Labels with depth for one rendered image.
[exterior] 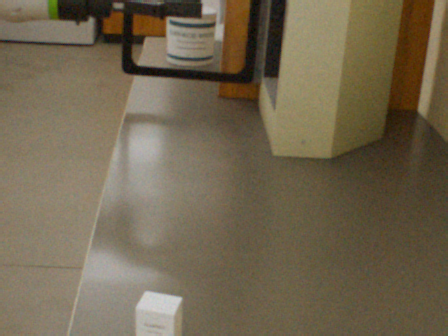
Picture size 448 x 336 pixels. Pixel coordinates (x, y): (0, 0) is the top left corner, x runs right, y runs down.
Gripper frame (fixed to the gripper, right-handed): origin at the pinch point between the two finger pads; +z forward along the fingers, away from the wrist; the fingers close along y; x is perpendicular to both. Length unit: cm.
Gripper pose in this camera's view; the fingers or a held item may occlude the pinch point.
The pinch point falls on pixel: (196, 4)
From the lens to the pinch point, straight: 142.7
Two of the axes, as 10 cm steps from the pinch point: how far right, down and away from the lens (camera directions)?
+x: -1.1, 9.0, 4.1
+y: -1.4, -4.3, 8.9
